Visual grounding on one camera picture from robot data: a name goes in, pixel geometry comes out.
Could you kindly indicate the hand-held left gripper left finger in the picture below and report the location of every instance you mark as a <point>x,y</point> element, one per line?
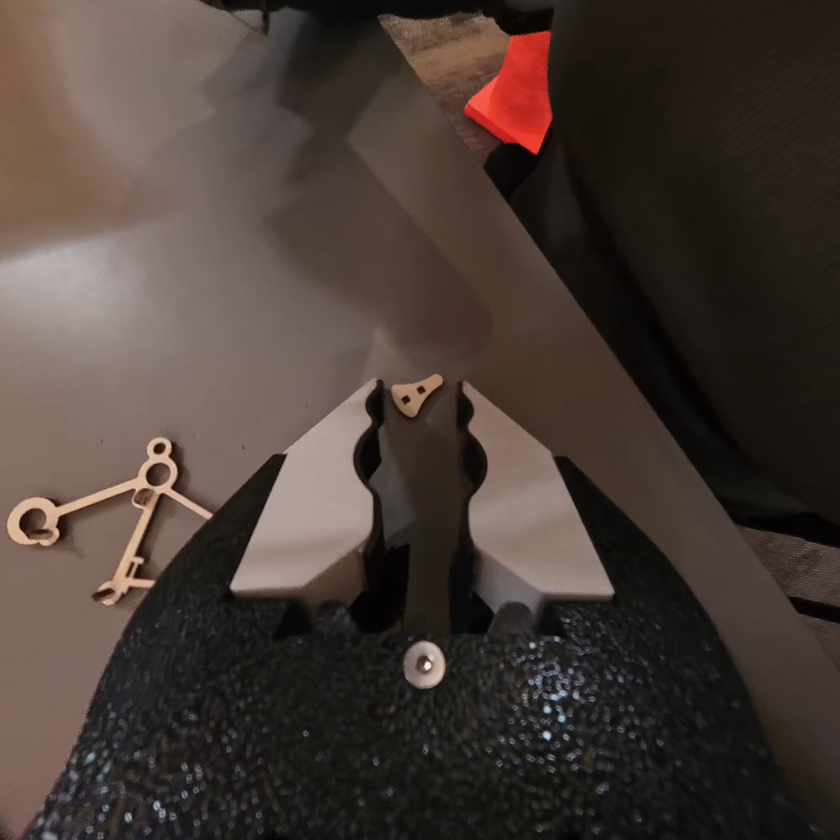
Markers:
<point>308,518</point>

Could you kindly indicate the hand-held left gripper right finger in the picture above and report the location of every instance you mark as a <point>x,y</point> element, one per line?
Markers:
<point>531,525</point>

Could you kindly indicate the wooden saddle part with holes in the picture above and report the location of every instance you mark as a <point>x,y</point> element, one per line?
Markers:
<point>428,384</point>

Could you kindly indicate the wooden bicycle frame assembly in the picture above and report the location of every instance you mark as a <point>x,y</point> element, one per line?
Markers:
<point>13,523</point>

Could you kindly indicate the orange plastic object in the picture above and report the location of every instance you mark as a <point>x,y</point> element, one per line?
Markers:
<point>515,92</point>

